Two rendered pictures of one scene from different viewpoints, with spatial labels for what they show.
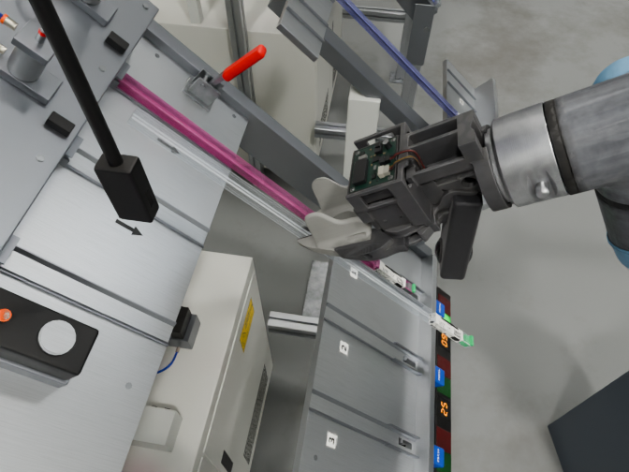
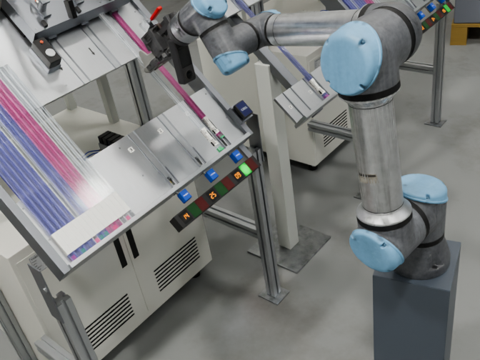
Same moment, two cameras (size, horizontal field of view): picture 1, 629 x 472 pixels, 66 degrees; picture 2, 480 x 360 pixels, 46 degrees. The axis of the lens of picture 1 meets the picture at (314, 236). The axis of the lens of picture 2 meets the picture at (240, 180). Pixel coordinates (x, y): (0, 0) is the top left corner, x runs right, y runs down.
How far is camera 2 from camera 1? 128 cm
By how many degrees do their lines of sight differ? 32
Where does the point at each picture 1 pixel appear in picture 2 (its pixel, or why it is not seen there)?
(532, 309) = not seen: hidden behind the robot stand
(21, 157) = (63, 13)
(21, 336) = (43, 48)
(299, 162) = not seen: hidden behind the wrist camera
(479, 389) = (351, 323)
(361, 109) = (261, 70)
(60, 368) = (47, 59)
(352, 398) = (151, 146)
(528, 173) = (173, 24)
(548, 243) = not seen: outside the picture
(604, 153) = (183, 14)
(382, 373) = (176, 152)
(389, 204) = (151, 41)
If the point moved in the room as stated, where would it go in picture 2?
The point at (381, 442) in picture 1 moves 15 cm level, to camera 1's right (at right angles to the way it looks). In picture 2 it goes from (156, 168) to (202, 178)
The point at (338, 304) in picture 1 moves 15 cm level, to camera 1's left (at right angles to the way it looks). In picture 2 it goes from (168, 117) to (128, 111)
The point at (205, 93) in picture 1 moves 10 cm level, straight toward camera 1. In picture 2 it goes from (145, 25) to (131, 38)
